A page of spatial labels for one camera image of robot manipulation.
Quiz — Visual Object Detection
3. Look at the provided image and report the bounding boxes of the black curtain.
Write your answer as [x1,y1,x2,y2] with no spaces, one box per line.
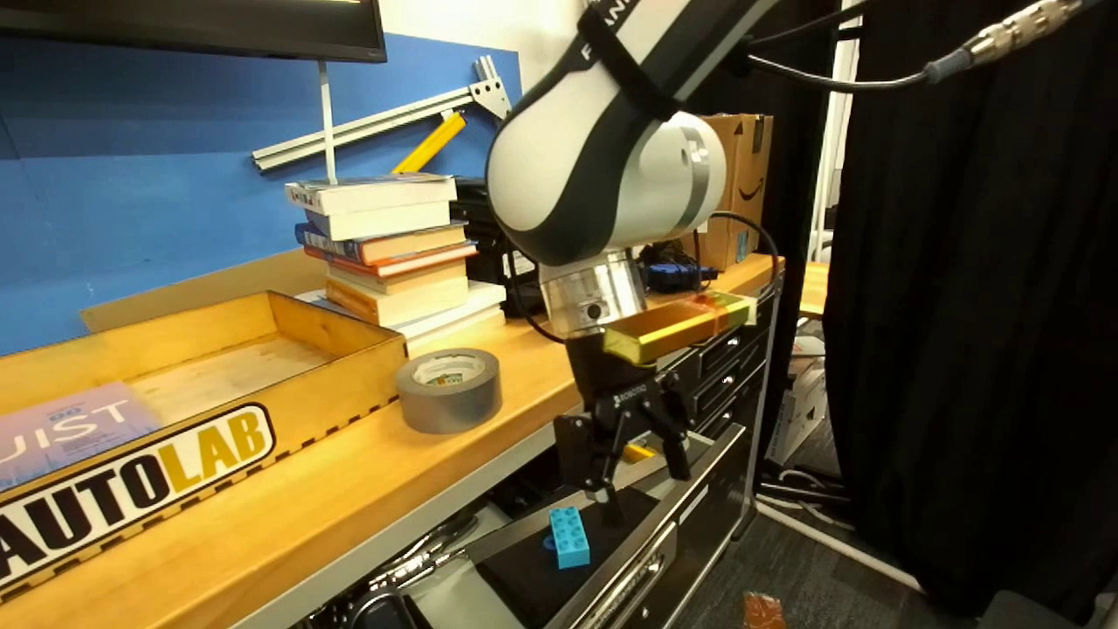
[824,0,1118,622]

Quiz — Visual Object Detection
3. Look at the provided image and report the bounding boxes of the stack of books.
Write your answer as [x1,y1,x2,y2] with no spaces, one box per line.
[285,176,505,350]

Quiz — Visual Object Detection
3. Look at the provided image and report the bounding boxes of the aluminium extrusion bar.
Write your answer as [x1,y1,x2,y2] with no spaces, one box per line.
[250,56,509,173]

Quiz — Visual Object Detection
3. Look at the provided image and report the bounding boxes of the black box in drawer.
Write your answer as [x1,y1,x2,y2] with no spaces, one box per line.
[477,488,653,629]

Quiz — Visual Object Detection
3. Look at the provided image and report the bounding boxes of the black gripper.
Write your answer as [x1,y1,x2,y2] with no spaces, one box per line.
[556,335,692,502]

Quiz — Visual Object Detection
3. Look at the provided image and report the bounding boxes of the orange wrapper on floor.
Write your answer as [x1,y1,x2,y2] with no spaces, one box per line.
[743,591,786,629]

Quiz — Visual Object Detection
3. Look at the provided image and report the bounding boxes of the black cable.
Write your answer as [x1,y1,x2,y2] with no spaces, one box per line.
[743,0,1086,97]

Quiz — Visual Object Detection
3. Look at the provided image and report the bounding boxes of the cardboard box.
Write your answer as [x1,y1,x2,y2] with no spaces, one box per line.
[699,112,774,270]

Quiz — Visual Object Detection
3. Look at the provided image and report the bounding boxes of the wooden tray with Autolab label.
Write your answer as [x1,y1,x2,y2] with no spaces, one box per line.
[0,295,405,598]

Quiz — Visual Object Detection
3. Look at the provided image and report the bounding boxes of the yellow wooden block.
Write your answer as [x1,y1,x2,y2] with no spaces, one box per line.
[600,295,757,365]

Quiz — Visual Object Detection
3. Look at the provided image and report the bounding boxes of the open grey metal drawer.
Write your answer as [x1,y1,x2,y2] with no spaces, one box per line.
[411,428,746,629]

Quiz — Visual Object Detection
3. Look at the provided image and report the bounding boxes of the grey drawer cabinet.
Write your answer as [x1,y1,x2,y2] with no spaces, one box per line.
[657,322,768,500]

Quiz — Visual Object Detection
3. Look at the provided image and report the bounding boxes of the grey duct tape roll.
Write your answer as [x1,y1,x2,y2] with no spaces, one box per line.
[395,350,503,434]

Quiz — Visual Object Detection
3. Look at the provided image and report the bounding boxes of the yellow bar on wall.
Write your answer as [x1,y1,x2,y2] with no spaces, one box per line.
[390,112,463,176]

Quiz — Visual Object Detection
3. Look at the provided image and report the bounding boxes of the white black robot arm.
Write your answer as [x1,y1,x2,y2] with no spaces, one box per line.
[487,0,774,494]

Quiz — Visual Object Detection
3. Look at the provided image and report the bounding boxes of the blue lego brick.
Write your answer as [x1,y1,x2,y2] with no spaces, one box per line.
[547,506,590,570]

